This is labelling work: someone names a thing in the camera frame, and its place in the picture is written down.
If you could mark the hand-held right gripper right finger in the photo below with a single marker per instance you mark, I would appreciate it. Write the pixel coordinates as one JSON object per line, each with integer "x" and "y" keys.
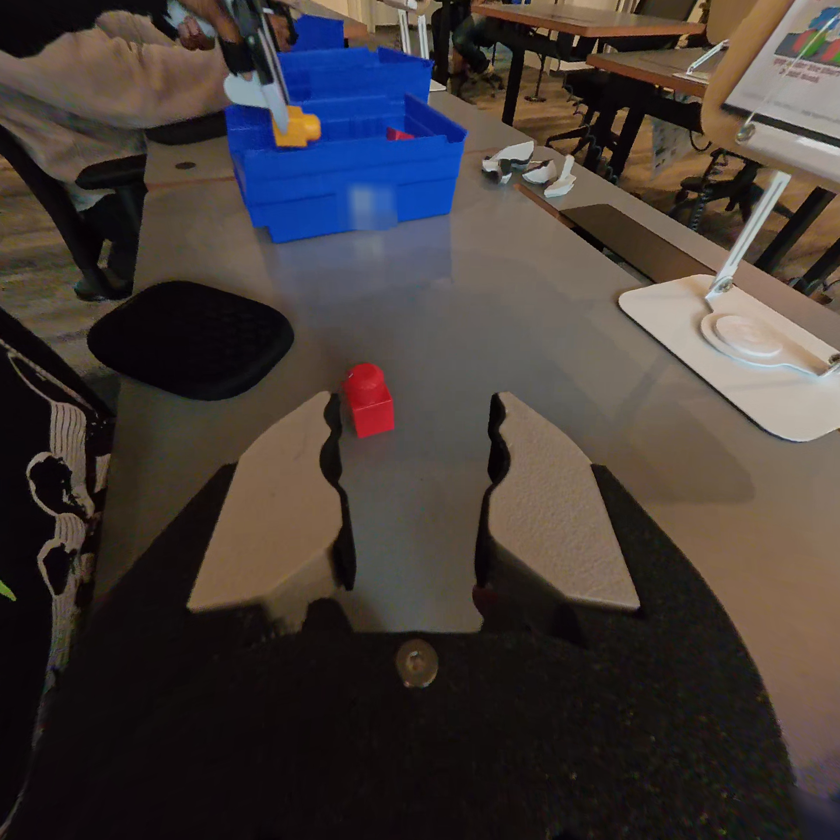
{"x": 558, "y": 525}

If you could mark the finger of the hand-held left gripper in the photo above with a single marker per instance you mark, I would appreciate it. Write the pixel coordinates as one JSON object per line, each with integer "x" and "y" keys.
{"x": 247, "y": 89}
{"x": 278, "y": 79}

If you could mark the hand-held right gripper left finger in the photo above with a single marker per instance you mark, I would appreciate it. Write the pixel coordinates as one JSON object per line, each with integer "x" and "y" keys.
{"x": 269, "y": 525}

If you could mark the orange mega block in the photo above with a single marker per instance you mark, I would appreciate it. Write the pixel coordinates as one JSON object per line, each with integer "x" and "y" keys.
{"x": 299, "y": 129}

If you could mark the blue plastic object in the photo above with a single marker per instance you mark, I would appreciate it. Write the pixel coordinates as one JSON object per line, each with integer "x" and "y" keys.
{"x": 355, "y": 177}

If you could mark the red mega block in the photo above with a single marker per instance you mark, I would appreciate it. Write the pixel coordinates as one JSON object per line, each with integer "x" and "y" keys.
{"x": 399, "y": 134}
{"x": 370, "y": 407}

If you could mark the person's left hand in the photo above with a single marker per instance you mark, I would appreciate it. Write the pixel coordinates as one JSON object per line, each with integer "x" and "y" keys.
{"x": 194, "y": 29}

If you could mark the blue plastic bin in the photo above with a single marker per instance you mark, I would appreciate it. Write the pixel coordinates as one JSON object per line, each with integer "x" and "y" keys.
{"x": 355, "y": 33}

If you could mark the black perforated rubber pad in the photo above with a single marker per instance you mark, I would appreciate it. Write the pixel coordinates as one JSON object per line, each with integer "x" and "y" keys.
{"x": 190, "y": 341}

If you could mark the person's printed top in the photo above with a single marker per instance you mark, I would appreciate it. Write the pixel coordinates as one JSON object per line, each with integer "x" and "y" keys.
{"x": 40, "y": 525}

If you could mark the instruction poster on stand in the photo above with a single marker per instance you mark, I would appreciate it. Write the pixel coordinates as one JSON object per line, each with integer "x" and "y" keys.
{"x": 735, "y": 79}

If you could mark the printed instruction sheet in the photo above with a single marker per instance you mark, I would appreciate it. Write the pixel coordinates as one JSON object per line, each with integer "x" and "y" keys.
{"x": 811, "y": 53}

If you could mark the wooden table frame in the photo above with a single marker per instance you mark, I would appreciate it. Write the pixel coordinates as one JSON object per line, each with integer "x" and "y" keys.
{"x": 591, "y": 26}

